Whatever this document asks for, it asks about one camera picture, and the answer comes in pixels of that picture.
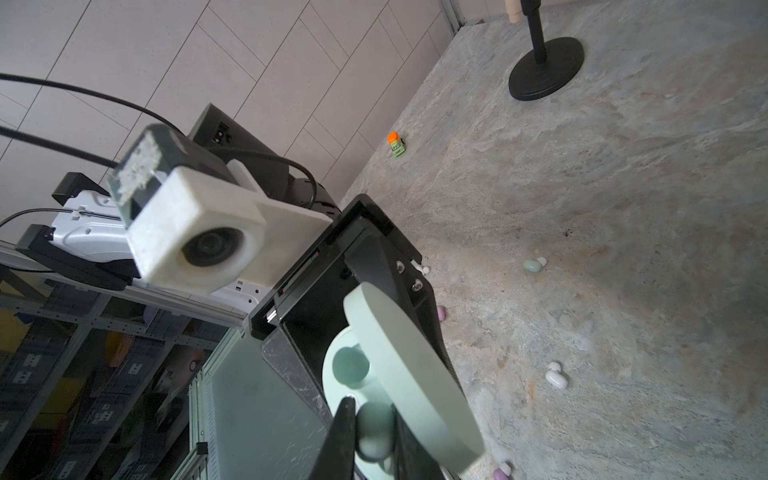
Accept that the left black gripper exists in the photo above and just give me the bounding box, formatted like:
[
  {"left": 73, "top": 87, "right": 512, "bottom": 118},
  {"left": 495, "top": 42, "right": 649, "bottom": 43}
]
[{"left": 250, "top": 194, "right": 452, "bottom": 420}]

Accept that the mint green earbud case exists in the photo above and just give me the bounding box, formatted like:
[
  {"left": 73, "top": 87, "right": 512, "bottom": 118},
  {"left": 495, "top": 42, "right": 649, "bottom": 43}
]
[{"left": 322, "top": 283, "right": 485, "bottom": 479}]

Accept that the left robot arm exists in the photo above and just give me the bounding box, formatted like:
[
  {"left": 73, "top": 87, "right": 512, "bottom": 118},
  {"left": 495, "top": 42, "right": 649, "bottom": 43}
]
[{"left": 18, "top": 106, "right": 466, "bottom": 419}]

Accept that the mint earbud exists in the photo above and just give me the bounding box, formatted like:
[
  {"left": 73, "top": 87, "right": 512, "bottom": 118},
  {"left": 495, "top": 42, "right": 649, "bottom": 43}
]
[{"left": 523, "top": 257, "right": 548, "bottom": 273}]

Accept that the purple earbud lower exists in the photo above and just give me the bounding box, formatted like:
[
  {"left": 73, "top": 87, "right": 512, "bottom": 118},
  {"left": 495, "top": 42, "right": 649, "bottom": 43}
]
[{"left": 492, "top": 461, "right": 513, "bottom": 480}]

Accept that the aluminium front rail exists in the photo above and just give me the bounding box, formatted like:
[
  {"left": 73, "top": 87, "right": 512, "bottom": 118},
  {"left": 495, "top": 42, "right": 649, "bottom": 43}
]
[{"left": 1, "top": 241, "right": 248, "bottom": 330}]

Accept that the orange green small toy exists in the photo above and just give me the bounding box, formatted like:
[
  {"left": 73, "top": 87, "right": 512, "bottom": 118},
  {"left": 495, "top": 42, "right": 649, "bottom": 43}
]
[{"left": 387, "top": 131, "right": 406, "bottom": 158}]

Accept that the white earbud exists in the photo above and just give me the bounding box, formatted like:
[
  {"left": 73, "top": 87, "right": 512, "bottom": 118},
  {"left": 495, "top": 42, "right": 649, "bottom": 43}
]
[
  {"left": 545, "top": 361, "right": 569, "bottom": 390},
  {"left": 411, "top": 260, "right": 431, "bottom": 275}
]

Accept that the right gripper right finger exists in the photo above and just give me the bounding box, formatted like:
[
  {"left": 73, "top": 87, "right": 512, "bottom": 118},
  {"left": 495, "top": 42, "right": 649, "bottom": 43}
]
[{"left": 393, "top": 410, "right": 445, "bottom": 480}]

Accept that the white earbud left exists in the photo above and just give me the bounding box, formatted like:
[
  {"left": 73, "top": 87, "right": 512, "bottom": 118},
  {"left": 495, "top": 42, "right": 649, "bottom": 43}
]
[{"left": 411, "top": 260, "right": 431, "bottom": 275}]

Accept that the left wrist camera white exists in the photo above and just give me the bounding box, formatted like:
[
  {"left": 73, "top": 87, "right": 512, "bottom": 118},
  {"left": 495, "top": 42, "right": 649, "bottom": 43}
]
[{"left": 108, "top": 124, "right": 332, "bottom": 295}]

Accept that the black microphone stand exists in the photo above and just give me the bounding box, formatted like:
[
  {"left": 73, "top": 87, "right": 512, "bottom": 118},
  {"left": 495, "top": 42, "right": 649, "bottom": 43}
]
[{"left": 508, "top": 0, "right": 585, "bottom": 101}]

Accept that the white earbud right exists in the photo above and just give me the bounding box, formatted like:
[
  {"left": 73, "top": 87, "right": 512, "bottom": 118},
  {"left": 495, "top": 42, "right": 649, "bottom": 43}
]
[{"left": 545, "top": 361, "right": 569, "bottom": 390}]

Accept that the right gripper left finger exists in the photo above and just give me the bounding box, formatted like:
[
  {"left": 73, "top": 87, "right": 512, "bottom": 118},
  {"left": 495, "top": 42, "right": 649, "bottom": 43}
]
[{"left": 308, "top": 396, "right": 356, "bottom": 480}]

